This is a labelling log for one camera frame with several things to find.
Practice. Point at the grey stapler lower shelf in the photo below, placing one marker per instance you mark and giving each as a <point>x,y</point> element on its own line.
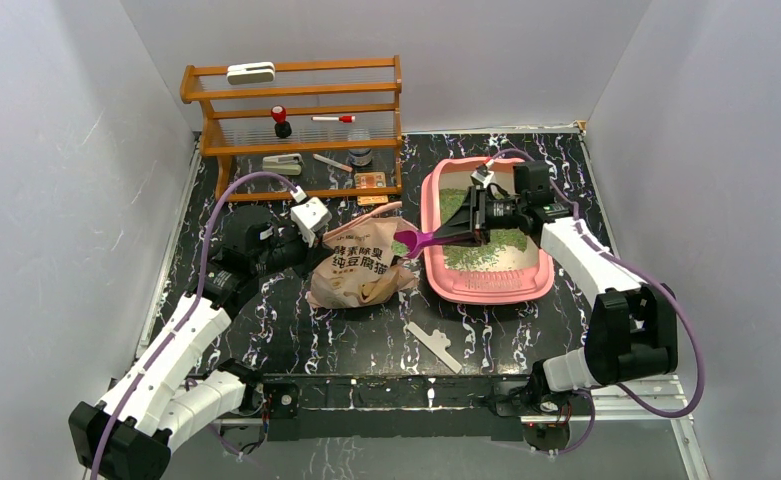
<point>283,164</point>

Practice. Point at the cat litter bag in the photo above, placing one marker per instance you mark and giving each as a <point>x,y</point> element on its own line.
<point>365,268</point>

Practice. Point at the small glass jar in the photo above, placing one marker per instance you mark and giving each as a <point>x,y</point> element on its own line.
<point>359,156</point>

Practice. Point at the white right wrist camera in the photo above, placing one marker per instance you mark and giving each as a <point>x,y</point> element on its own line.
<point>483,175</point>

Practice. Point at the red white marker pen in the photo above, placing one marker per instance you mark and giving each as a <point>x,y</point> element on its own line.
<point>345,119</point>

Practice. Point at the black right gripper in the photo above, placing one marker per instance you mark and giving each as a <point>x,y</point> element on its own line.
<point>469,225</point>

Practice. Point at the white pen on shelf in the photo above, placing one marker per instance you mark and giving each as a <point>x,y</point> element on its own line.
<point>330,162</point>

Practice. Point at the purple litter scoop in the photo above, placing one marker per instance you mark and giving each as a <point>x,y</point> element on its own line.
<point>416,241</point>

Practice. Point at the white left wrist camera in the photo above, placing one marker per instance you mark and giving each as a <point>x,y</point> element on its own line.
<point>310,215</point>

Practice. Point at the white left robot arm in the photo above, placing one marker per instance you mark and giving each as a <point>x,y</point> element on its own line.
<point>132,431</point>

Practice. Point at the grey bag sealing clip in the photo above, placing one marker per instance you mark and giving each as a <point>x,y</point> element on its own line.
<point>437,343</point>

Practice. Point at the pink cat litter box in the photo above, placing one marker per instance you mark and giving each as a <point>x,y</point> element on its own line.
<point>510,269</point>

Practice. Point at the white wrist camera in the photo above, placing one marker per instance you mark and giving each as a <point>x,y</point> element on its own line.
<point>483,175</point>
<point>310,215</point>

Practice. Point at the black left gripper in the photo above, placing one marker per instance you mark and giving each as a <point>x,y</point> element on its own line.
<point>307,245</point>

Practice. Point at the orange wooden shelf rack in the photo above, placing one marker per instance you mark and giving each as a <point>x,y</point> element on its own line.
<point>236,121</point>

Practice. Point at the orange snack packet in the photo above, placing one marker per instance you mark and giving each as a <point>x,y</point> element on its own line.
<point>370,180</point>

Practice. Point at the red black stamp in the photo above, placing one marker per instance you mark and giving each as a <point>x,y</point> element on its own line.
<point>282,127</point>

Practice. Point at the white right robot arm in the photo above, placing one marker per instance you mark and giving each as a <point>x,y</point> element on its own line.
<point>632,331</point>

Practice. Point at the white stapler on top shelf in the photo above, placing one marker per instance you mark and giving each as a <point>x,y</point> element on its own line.
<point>251,73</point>

